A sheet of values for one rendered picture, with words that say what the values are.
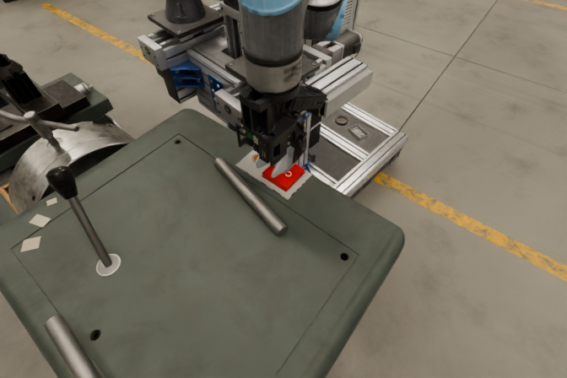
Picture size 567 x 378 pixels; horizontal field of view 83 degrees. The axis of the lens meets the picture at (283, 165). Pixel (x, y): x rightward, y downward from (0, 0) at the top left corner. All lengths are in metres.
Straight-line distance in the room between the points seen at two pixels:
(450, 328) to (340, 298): 1.48
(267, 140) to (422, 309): 1.61
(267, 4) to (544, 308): 2.11
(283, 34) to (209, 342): 0.41
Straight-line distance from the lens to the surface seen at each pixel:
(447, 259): 2.13
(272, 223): 0.54
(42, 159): 0.85
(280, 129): 0.47
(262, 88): 0.42
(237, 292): 0.52
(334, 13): 0.94
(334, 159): 2.08
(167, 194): 0.63
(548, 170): 2.93
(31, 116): 0.81
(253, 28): 0.39
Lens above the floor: 1.74
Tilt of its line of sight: 49 degrees down
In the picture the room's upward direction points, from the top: straight up
